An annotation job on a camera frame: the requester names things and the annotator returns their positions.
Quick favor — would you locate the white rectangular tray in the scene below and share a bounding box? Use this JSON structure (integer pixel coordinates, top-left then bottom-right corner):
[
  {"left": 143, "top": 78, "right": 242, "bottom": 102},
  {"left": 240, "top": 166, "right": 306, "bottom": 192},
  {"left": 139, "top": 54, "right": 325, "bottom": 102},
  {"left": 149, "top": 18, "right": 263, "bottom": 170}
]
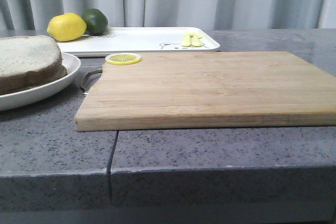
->
[{"left": 58, "top": 27, "right": 220, "bottom": 58}]

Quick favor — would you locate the lemon slice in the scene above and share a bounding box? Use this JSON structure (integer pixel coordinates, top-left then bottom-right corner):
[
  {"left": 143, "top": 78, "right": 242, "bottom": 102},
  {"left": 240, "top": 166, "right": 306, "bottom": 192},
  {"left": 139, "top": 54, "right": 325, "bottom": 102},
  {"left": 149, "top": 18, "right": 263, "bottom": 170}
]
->
[{"left": 105, "top": 53, "right": 142, "bottom": 65}]

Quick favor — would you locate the bottom bread slice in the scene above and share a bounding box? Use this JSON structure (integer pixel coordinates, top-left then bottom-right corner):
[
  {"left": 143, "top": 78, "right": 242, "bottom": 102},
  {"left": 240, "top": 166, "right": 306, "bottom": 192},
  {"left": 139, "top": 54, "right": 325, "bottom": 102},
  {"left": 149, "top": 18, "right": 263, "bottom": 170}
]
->
[{"left": 1, "top": 66, "right": 67, "bottom": 95}]

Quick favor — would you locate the white round plate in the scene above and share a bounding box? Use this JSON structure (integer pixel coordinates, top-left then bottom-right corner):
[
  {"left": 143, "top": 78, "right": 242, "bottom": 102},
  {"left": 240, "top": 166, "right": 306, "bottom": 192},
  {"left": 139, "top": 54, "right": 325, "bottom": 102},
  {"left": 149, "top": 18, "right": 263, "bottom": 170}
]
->
[{"left": 1, "top": 52, "right": 81, "bottom": 111}]

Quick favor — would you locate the yellow lemon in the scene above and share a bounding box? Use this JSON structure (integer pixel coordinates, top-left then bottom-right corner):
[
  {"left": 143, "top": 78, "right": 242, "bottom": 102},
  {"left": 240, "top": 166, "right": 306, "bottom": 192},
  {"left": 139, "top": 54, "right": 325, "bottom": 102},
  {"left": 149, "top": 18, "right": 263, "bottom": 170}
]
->
[{"left": 47, "top": 13, "right": 87, "bottom": 42}]

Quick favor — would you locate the yellow plastic knife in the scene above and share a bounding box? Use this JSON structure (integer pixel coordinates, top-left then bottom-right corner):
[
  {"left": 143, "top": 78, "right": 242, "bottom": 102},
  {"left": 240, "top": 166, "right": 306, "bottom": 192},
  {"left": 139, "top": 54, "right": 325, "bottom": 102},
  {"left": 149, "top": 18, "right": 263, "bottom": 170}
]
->
[{"left": 191, "top": 32, "right": 203, "bottom": 47}]

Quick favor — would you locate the white bread slice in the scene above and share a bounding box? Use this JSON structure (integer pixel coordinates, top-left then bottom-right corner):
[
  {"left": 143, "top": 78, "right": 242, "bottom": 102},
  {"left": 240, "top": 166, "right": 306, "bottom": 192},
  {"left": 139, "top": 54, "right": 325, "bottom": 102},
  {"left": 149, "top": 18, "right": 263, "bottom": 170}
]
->
[{"left": 1, "top": 35, "right": 63, "bottom": 77}]

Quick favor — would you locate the wooden cutting board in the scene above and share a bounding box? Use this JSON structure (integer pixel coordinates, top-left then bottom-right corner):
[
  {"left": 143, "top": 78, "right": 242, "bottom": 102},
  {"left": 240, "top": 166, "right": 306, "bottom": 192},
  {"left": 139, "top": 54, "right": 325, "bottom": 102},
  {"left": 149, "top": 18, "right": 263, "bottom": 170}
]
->
[{"left": 75, "top": 51, "right": 335, "bottom": 131}]

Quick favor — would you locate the green lime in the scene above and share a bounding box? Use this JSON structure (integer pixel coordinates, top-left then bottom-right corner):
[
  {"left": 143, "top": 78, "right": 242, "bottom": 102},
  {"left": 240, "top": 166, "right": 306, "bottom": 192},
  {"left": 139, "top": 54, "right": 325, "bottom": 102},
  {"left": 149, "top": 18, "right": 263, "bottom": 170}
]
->
[{"left": 82, "top": 8, "right": 108, "bottom": 36}]

